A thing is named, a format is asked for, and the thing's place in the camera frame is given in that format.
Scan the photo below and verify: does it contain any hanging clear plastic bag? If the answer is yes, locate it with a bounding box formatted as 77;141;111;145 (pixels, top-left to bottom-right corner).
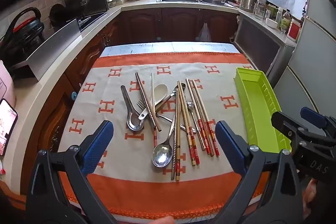
196;21;212;42

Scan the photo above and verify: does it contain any steel splash guard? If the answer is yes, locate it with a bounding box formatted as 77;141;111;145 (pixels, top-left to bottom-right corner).
25;18;82;81

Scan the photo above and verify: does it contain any person's right hand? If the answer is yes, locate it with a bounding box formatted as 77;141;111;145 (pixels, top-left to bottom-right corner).
302;179;319;216

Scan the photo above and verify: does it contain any grey refrigerator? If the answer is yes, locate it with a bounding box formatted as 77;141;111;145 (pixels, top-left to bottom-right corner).
273;0;336;135

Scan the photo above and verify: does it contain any pale chopstick red striped end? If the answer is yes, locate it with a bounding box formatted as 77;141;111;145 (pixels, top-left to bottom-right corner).
151;72;157;147

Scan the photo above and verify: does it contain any steel fork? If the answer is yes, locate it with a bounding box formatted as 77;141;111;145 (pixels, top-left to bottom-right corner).
136;99;198;134

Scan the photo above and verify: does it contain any orange and white printed blanket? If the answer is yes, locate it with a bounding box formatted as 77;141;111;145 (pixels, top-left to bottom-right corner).
56;52;292;219

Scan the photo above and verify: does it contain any bamboo chopstick red black end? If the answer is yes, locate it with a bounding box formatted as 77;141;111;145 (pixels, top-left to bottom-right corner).
176;89;182;182
171;118;177;181

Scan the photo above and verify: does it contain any black and red pressure cooker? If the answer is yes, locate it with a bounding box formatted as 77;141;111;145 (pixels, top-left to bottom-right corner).
0;7;45;64

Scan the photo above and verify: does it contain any brown wooden chopstick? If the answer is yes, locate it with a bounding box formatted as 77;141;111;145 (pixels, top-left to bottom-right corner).
135;72;159;132

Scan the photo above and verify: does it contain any glass jar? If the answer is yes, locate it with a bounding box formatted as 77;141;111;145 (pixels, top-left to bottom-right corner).
253;0;267;20

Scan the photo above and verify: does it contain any steel chopstick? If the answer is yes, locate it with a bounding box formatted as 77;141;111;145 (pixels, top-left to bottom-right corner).
138;72;162;132

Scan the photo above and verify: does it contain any small steel spoon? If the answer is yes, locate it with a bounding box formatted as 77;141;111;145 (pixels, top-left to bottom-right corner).
185;101;206;147

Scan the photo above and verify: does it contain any large steel spoon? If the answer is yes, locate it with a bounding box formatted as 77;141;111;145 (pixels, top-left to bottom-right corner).
151;109;180;168

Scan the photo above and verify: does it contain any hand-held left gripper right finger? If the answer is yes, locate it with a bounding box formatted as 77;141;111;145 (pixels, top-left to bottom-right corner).
213;120;306;224

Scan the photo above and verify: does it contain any pink appliance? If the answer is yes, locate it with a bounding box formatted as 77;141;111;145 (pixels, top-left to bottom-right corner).
0;61;16;109

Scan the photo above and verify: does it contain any smartphone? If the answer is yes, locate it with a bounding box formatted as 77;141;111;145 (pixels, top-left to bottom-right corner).
0;98;18;157

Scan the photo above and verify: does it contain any white kitchen countertop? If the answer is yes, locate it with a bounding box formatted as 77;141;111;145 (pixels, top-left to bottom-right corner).
5;0;297;159

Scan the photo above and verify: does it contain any black gas stove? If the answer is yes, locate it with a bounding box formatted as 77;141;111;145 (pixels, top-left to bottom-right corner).
66;10;108;30

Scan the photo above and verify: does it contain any light blue table cover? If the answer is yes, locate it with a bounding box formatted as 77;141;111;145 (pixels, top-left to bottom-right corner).
100;42;239;58

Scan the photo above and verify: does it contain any white ceramic spoon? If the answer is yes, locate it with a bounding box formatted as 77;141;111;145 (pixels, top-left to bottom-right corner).
138;84;168;120

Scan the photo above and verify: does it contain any short steel soup spoon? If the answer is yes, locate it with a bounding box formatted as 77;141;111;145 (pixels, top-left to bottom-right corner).
120;85;145;132

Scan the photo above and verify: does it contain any green-label bottle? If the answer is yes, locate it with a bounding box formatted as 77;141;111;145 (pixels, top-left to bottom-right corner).
280;9;291;33

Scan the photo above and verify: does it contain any grey cabinet appliance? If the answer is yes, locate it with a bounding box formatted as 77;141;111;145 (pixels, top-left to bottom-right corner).
232;13;297;88

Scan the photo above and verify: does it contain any white bowl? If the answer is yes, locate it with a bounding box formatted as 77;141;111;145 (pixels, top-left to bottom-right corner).
265;17;279;29

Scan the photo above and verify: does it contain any red canister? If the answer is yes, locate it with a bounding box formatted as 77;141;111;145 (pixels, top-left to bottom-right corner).
287;18;301;42

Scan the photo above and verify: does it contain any green plastic utensil tray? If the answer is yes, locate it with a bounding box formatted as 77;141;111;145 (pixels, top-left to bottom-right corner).
234;67;292;153

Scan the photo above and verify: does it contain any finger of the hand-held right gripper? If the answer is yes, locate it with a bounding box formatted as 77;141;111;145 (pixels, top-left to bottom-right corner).
301;107;336;132
271;111;310;144

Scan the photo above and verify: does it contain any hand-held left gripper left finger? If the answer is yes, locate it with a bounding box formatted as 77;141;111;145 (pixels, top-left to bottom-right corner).
26;120;116;224

